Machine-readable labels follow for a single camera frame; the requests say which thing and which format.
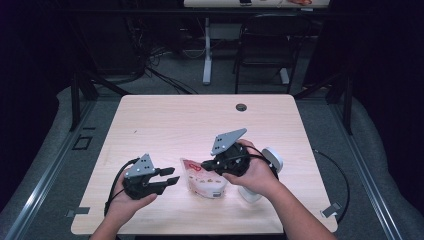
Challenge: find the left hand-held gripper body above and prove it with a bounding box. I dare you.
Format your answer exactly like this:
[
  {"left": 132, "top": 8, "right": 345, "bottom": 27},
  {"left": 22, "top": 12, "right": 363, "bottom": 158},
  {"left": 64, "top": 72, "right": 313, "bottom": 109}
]
[{"left": 122, "top": 153, "right": 167, "bottom": 201}]

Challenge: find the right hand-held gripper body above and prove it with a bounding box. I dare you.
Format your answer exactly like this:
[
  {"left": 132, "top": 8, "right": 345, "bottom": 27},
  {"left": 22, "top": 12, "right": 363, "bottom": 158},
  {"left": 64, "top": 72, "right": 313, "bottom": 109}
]
[{"left": 210, "top": 128, "right": 252, "bottom": 178}]

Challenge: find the red and white spouted pouch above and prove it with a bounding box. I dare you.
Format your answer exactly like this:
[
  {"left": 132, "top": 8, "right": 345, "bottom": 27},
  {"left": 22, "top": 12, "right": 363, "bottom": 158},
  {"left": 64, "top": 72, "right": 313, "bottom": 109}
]
[{"left": 179, "top": 157, "right": 230, "bottom": 200}]

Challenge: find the white container with flip lid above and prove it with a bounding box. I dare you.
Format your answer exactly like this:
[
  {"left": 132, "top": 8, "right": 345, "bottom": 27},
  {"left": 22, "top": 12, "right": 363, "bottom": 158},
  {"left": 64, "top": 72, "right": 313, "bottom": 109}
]
[{"left": 237, "top": 146, "right": 284, "bottom": 203}]

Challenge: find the person's right hand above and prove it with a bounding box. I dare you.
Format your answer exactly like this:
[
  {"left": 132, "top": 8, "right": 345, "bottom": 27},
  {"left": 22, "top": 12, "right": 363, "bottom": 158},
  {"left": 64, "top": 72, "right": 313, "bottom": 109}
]
[{"left": 222, "top": 138, "right": 279, "bottom": 198}]

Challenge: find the person's left hand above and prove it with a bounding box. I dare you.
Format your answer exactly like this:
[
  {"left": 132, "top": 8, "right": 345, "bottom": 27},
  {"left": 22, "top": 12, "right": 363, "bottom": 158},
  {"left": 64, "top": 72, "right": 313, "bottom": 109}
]
[{"left": 105, "top": 173, "right": 158, "bottom": 228}]

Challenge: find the grey tape strip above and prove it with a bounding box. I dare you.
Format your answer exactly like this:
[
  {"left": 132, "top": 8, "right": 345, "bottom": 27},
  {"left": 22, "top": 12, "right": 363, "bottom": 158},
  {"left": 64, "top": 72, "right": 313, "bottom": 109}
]
[
  {"left": 65, "top": 206, "right": 91, "bottom": 218},
  {"left": 320, "top": 201, "right": 343, "bottom": 219}
]

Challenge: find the white desk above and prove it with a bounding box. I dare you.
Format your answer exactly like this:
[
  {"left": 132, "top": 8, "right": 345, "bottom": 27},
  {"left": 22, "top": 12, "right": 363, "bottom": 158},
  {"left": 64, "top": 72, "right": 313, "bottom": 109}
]
[{"left": 183, "top": 0, "right": 331, "bottom": 86}]

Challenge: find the black metal stand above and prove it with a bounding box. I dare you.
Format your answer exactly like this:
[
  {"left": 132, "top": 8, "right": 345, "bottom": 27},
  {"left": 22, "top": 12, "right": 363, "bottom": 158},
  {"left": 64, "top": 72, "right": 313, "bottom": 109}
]
[
  {"left": 68, "top": 71, "right": 131, "bottom": 133},
  {"left": 293, "top": 73, "right": 354, "bottom": 136}
]

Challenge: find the black folding chair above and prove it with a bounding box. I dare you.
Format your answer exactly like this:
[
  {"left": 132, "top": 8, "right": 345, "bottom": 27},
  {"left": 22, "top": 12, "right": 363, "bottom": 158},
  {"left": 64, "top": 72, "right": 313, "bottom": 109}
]
[{"left": 233, "top": 13, "right": 316, "bottom": 95}]

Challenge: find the grey metal box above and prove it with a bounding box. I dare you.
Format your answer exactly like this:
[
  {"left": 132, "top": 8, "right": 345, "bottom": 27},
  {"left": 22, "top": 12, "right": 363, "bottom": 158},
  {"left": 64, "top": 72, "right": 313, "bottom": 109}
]
[{"left": 209, "top": 23, "right": 245, "bottom": 41}]

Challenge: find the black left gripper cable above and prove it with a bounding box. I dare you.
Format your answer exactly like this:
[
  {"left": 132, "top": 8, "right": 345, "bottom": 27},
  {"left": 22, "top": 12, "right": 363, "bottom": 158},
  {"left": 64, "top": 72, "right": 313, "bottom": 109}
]
[{"left": 103, "top": 157, "right": 141, "bottom": 217}]

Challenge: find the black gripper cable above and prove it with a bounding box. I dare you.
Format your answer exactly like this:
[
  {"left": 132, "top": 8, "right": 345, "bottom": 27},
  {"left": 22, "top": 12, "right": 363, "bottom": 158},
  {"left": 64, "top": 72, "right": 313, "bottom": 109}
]
[
  {"left": 244, "top": 144, "right": 351, "bottom": 224},
  {"left": 103, "top": 157, "right": 141, "bottom": 217}
]

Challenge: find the bundle of floor cables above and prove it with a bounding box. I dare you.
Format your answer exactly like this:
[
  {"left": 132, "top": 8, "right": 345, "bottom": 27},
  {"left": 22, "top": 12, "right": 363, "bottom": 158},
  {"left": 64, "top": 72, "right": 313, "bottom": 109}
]
[{"left": 126, "top": 16, "right": 200, "bottom": 96}]

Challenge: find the aluminium floor rail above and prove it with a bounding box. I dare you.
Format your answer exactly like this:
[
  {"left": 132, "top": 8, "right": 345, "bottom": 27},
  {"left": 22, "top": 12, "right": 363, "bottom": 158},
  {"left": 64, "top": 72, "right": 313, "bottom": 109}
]
[
  {"left": 3, "top": 99, "right": 98, "bottom": 240},
  {"left": 328, "top": 103, "right": 404, "bottom": 240}
]

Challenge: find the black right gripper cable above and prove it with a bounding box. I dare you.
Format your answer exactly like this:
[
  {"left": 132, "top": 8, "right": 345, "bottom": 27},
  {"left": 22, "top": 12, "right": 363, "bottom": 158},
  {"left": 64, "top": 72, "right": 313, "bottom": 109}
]
[{"left": 244, "top": 144, "right": 351, "bottom": 224}]

